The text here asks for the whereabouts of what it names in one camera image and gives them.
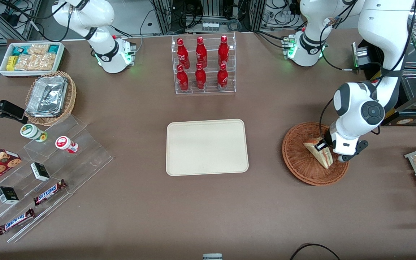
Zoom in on Snickers bar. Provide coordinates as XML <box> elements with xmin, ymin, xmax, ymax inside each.
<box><xmin>0</xmin><ymin>208</ymin><xmax>35</xmax><ymax>235</ymax></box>
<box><xmin>33</xmin><ymin>179</ymin><xmax>68</xmax><ymax>206</ymax></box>

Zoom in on red lid cup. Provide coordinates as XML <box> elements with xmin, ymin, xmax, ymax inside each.
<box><xmin>55</xmin><ymin>136</ymin><xmax>79</xmax><ymax>153</ymax></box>

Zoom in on cream plastic tray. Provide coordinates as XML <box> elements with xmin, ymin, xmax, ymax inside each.
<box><xmin>166</xmin><ymin>119</ymin><xmax>249</xmax><ymax>177</ymax></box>

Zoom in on aluminium frame rack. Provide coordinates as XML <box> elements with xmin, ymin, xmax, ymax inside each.
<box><xmin>150</xmin><ymin>0</ymin><xmax>266</xmax><ymax>33</ymax></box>

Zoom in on aluminium foil tray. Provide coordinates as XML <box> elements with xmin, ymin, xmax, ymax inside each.
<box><xmin>26</xmin><ymin>75</ymin><xmax>68</xmax><ymax>118</ymax></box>

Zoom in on clear acrylic bottle rack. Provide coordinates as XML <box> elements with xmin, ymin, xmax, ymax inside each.
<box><xmin>171</xmin><ymin>32</ymin><xmax>237</xmax><ymax>95</ymax></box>

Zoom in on oval wicker basket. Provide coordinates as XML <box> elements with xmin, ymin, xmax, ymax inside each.
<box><xmin>25</xmin><ymin>70</ymin><xmax>77</xmax><ymax>126</ymax></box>

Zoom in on round brown wicker basket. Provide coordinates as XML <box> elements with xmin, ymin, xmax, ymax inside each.
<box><xmin>282</xmin><ymin>122</ymin><xmax>349</xmax><ymax>186</ymax></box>

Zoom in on clear acrylic tiered stand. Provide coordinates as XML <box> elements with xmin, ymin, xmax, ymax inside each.
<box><xmin>0</xmin><ymin>114</ymin><xmax>114</xmax><ymax>243</ymax></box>

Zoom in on red cola bottle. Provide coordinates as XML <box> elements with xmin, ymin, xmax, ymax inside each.
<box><xmin>218</xmin><ymin>35</ymin><xmax>230</xmax><ymax>66</ymax></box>
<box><xmin>195</xmin><ymin>63</ymin><xmax>207</xmax><ymax>90</ymax></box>
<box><xmin>177</xmin><ymin>38</ymin><xmax>190</xmax><ymax>69</ymax></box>
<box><xmin>196</xmin><ymin>36</ymin><xmax>208</xmax><ymax>68</ymax></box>
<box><xmin>217</xmin><ymin>63</ymin><xmax>229</xmax><ymax>90</ymax></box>
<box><xmin>177</xmin><ymin>64</ymin><xmax>189</xmax><ymax>92</ymax></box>

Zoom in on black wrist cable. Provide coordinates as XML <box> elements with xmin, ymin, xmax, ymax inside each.
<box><xmin>319</xmin><ymin>97</ymin><xmax>338</xmax><ymax>145</ymax></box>

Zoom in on yellow snack pack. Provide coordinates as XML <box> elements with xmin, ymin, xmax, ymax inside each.
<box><xmin>6</xmin><ymin>55</ymin><xmax>19</xmax><ymax>72</ymax></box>

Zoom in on green lid cup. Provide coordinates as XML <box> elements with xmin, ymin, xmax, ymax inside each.
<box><xmin>20</xmin><ymin>123</ymin><xmax>48</xmax><ymax>142</ymax></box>

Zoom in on white snack bin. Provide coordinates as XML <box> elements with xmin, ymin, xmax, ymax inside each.
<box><xmin>0</xmin><ymin>42</ymin><xmax>65</xmax><ymax>78</ymax></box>

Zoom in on triangle sandwich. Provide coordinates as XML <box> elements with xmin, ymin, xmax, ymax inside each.
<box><xmin>303</xmin><ymin>138</ymin><xmax>334</xmax><ymax>169</ymax></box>

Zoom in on small black box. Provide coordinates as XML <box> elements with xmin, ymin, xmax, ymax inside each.
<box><xmin>0</xmin><ymin>186</ymin><xmax>20</xmax><ymax>204</ymax></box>
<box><xmin>30</xmin><ymin>162</ymin><xmax>51</xmax><ymax>181</ymax></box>

